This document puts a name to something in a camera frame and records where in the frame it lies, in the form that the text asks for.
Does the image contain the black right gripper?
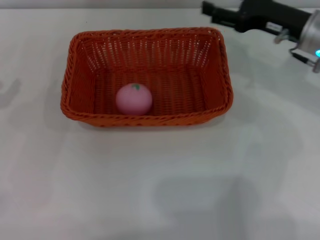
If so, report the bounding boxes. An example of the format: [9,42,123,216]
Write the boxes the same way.
[201,0,312,39]

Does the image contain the pink peach toy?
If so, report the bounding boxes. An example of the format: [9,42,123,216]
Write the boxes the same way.
[115,82,153,116]

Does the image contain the orange woven plastic basket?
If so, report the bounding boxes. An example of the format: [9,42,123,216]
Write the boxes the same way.
[59,26,235,129]

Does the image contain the right arm wrist cable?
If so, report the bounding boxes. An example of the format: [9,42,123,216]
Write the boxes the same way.
[289,46,320,67]

